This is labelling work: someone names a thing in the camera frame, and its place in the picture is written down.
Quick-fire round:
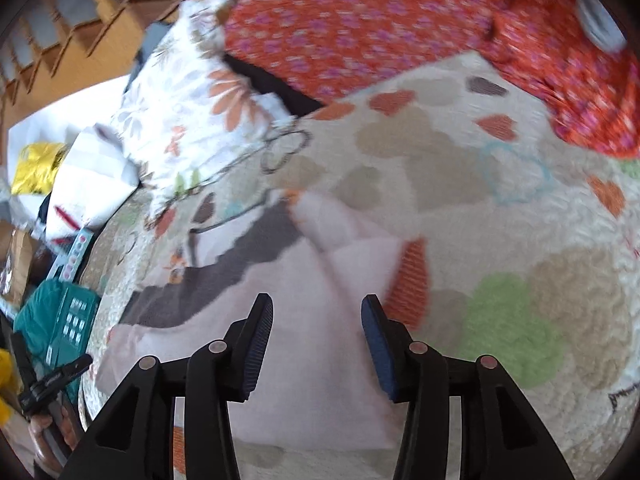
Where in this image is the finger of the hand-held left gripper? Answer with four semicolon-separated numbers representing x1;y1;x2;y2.
59;354;94;378

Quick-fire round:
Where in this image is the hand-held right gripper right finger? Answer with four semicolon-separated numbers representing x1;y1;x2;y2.
361;294;576;480

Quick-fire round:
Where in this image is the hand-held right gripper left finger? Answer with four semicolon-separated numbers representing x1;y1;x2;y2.
62;293;275;480

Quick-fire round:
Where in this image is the pink knit sweater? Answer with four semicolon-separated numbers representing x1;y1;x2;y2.
95;192;432;452

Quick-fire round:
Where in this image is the person's left hand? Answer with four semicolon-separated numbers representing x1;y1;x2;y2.
29;404;83;463

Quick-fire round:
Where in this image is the green printed box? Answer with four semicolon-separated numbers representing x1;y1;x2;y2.
45;282;102;377

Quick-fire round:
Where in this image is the teal cloth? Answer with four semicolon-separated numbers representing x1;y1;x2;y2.
14;280;96;402

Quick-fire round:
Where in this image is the cardboard box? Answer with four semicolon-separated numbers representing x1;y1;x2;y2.
0;225;42;307

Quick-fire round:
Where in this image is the white paper bag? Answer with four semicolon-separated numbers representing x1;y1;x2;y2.
47;125;139;242

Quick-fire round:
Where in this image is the heart pattern quilt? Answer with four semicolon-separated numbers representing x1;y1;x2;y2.
80;52;640;480

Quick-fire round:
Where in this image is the yellow plastic bag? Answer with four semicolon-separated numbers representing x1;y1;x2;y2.
11;142;69;197

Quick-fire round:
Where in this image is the floral white pillow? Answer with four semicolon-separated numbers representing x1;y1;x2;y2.
110;0;302;217

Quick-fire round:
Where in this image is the orange floral cloth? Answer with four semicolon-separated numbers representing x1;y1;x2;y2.
222;0;640;159

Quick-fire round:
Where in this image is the grey cloth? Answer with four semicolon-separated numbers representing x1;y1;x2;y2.
565;0;629;52

